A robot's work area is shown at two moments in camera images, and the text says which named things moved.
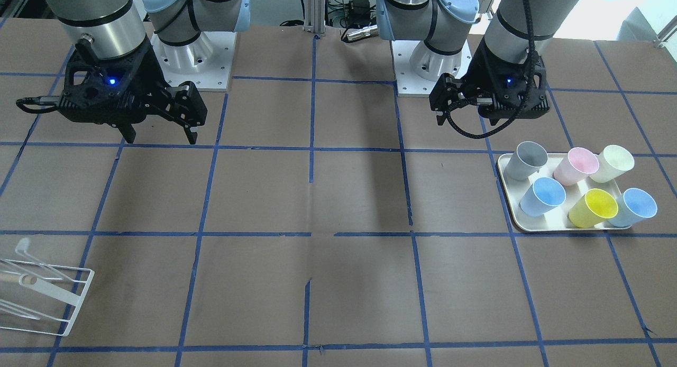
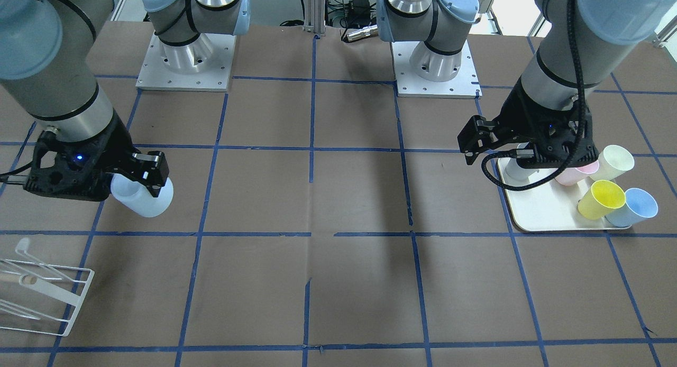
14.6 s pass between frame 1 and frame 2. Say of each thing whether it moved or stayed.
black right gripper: moved
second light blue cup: stayed
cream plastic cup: stayed
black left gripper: moved
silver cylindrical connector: stayed
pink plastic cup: stayed
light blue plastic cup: moved
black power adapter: stayed
